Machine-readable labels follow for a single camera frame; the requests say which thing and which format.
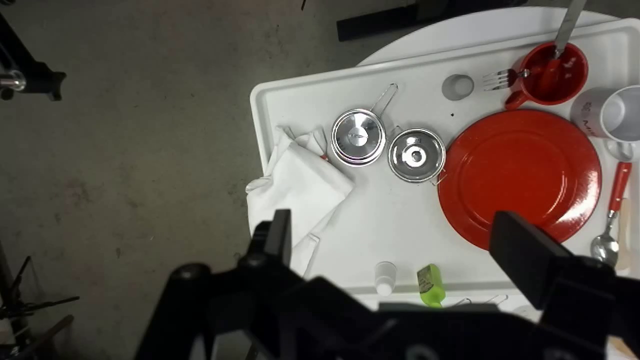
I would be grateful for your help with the red plate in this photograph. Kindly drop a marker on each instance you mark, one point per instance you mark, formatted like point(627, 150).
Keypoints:
point(531, 163)

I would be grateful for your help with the white mug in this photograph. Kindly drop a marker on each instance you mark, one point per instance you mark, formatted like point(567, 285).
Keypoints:
point(608, 113)

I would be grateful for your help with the green bottle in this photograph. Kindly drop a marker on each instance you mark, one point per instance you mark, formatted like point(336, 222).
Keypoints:
point(430, 286)

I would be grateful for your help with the white salt shaker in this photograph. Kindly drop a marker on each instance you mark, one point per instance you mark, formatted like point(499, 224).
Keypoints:
point(384, 276)

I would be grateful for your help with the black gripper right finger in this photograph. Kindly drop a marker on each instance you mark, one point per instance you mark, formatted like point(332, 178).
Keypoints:
point(535, 263)

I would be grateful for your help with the metal knife in mug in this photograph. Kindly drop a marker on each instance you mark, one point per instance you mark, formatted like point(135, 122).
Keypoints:
point(567, 27)

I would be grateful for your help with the white towel with red stripes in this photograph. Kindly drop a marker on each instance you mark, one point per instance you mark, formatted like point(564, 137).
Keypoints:
point(299, 178)

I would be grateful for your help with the red handled spoon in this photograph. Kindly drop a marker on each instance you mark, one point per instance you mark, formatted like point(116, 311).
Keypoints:
point(605, 246)

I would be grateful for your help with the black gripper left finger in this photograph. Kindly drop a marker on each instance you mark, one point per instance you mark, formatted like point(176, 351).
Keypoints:
point(275, 238)

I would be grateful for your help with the red mug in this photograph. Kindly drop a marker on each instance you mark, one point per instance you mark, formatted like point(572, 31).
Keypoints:
point(545, 76)

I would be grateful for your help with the small steel pot with handle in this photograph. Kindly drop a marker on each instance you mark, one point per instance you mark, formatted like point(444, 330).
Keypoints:
point(358, 135)

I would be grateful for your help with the small steel lidded pot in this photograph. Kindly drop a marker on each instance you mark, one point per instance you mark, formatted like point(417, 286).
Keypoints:
point(417, 154)

